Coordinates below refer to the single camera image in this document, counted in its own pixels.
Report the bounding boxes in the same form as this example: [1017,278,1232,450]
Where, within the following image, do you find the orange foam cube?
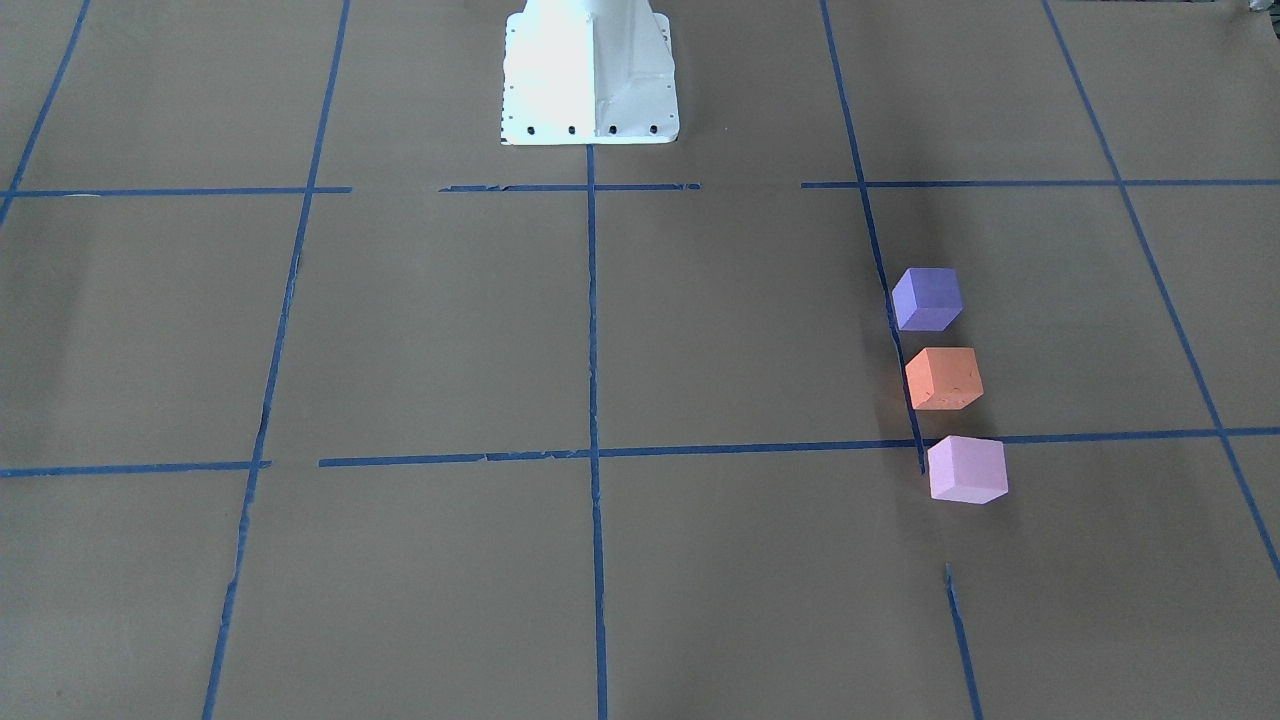
[905,347,986,411]

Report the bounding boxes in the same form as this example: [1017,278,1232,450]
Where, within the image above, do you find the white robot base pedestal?
[500,1,681,146]

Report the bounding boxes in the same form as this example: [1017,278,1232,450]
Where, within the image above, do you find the pink foam cube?
[925,436,1010,503]

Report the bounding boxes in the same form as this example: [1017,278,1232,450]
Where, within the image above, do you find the purple foam cube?
[890,266,965,332]

